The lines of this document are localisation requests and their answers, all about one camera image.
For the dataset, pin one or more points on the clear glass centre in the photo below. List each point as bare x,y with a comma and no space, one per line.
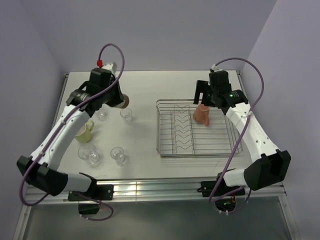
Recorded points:
127,115

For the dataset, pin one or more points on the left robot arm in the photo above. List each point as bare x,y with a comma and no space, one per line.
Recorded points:
40,169

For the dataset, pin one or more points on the clear glass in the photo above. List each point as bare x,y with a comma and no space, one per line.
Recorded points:
127,115
118,154
101,114
88,152

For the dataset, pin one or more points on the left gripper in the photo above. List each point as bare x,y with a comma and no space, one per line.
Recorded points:
117,100

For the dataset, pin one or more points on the green mug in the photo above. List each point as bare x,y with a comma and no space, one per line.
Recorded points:
84,135

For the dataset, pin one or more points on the clear glass front right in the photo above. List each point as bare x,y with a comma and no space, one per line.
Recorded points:
118,154

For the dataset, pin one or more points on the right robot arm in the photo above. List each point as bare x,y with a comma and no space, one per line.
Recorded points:
269,164

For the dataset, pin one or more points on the orange floral mug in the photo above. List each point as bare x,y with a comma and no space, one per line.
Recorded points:
201,115

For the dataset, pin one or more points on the wire dish rack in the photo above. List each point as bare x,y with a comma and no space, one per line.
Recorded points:
180,136

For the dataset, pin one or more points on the clear glass far left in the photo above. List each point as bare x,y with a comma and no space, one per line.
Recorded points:
101,114

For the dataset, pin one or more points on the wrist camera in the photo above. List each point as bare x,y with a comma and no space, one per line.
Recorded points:
218,77
111,66

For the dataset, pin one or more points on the steel cup brown band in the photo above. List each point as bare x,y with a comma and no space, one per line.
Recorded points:
124,104

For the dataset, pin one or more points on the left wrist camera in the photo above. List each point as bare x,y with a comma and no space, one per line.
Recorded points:
111,66

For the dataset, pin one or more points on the clear glass front left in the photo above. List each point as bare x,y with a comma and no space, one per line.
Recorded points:
88,152

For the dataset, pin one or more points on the black box under rail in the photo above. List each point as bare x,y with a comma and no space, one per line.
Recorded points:
88,208

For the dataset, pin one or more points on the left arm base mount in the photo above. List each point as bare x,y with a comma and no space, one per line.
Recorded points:
101,192

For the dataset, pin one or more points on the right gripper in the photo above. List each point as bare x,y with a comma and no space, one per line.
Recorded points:
202,86

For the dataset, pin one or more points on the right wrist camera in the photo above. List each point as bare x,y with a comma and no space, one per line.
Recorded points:
218,77

